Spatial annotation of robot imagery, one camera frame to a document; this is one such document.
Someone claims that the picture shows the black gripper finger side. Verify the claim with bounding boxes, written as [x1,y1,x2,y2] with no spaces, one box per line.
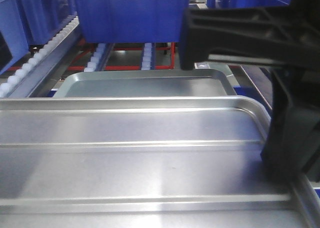
[260,69,320,181]

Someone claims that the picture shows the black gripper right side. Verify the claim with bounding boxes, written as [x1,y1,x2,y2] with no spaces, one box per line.
[179,0,320,71]

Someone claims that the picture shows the ribbed silver metal tray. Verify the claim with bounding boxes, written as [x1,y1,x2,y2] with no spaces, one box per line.
[0,96,320,228]

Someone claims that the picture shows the large grey-green tray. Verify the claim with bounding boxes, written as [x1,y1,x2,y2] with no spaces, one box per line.
[54,69,236,98]

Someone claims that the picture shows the middle white roller track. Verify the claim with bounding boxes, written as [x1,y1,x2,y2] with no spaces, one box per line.
[140,43,156,71]

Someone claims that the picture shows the large blue bin centre back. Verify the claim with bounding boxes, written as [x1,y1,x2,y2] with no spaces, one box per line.
[74,0,189,43]

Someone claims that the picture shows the far left roller track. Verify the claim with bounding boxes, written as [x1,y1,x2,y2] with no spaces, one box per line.
[0,16,81,98]

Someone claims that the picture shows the red metal floor frame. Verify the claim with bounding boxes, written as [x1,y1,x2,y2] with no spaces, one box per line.
[4,41,176,73]

